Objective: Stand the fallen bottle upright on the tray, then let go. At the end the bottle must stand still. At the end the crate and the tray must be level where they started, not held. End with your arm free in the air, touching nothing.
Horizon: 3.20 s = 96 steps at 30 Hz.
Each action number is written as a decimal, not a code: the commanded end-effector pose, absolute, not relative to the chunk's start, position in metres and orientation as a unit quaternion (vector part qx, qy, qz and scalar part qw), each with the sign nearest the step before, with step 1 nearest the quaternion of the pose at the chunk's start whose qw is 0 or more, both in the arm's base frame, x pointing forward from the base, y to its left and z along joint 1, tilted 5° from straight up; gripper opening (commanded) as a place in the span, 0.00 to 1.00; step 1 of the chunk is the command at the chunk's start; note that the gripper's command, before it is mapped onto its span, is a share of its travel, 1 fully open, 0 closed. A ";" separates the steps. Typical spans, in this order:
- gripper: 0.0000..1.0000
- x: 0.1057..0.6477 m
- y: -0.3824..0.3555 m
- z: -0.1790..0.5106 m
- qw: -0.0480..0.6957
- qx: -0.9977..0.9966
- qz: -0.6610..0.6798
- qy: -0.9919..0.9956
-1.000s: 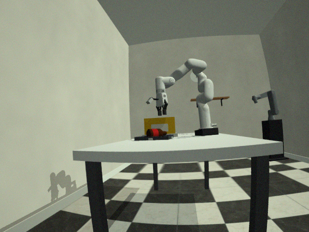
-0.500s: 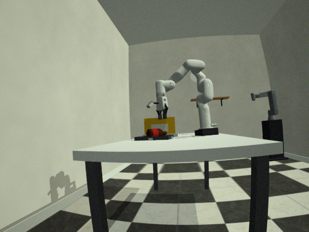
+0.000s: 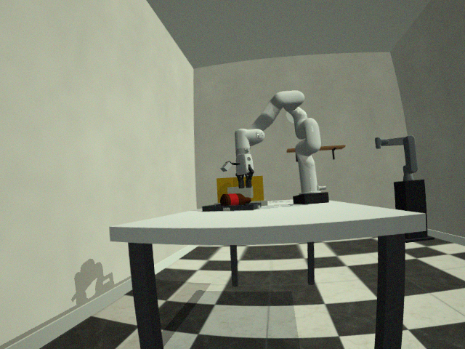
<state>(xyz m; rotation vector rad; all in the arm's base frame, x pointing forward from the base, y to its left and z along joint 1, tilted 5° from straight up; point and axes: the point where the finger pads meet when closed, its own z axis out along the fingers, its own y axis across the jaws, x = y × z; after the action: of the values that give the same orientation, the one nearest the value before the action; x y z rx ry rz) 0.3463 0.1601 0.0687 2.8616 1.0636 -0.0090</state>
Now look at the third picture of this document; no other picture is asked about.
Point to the yellow divided crate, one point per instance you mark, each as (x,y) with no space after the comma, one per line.
(230,185)

